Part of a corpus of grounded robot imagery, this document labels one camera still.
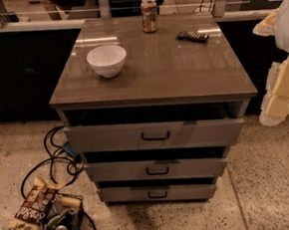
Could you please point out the grey bottom drawer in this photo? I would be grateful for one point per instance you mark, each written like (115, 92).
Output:
(153, 193)

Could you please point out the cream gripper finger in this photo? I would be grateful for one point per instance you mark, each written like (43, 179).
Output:
(275, 104)

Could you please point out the black chocolate bar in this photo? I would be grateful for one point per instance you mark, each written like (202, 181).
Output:
(193, 36)

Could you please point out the grey top drawer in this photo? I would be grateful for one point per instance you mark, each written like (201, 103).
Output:
(148, 135)

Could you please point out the blue power plug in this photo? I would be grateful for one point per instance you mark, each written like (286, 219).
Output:
(69, 150)

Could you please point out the grey three-drawer cabinet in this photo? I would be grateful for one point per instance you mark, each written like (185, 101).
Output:
(163, 80)

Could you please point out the white ceramic bowl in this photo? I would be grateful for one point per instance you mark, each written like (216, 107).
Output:
(107, 60)

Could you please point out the black wire basket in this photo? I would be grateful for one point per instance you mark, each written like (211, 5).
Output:
(66, 210)

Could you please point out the grey drawer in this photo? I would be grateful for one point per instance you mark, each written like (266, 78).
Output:
(148, 135)
(153, 193)
(153, 169)

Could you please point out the orange drink can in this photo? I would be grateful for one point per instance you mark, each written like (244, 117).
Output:
(149, 12)

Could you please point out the brown sea salt chip bag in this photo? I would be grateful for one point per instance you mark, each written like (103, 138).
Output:
(35, 208)

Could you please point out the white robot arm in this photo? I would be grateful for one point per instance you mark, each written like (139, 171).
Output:
(276, 24)

